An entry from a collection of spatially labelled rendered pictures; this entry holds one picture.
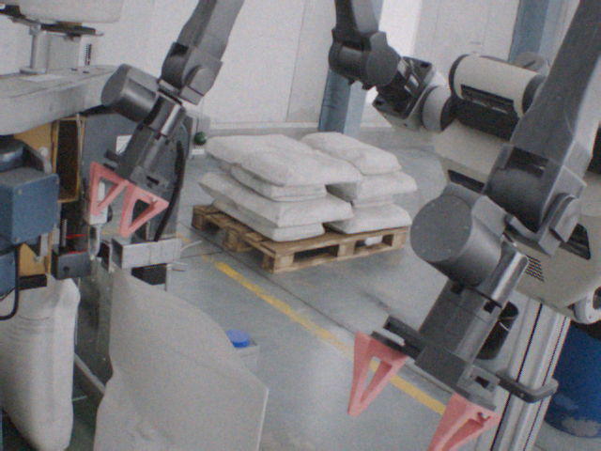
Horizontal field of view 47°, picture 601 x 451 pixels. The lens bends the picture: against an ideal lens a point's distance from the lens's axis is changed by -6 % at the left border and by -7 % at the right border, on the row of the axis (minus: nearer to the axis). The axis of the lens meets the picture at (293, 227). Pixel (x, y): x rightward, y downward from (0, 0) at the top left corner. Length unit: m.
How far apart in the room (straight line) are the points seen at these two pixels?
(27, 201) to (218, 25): 0.38
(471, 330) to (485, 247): 0.08
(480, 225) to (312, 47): 6.61
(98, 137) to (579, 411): 2.47
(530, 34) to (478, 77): 8.73
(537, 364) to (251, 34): 5.49
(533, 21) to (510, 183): 9.17
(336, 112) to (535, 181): 6.77
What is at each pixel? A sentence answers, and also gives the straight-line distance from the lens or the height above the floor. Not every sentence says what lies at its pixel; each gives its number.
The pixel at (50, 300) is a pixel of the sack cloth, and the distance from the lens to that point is 1.77.
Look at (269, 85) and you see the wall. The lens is 6.91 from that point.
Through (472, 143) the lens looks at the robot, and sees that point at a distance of 1.29.
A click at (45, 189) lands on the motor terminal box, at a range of 1.11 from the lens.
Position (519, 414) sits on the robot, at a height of 0.89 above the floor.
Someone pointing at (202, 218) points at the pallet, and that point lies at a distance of 4.69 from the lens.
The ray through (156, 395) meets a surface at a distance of 1.29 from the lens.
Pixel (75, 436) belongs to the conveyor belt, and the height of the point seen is 0.38.
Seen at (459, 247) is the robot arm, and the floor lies 1.46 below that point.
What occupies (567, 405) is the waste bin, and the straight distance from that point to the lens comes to 3.30.
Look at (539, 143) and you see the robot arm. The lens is 0.66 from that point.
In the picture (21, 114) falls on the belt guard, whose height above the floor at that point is 1.39.
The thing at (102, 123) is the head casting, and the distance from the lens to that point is 1.40.
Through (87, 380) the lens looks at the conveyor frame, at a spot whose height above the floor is 0.41.
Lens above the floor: 1.63
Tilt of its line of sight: 19 degrees down
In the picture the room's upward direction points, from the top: 10 degrees clockwise
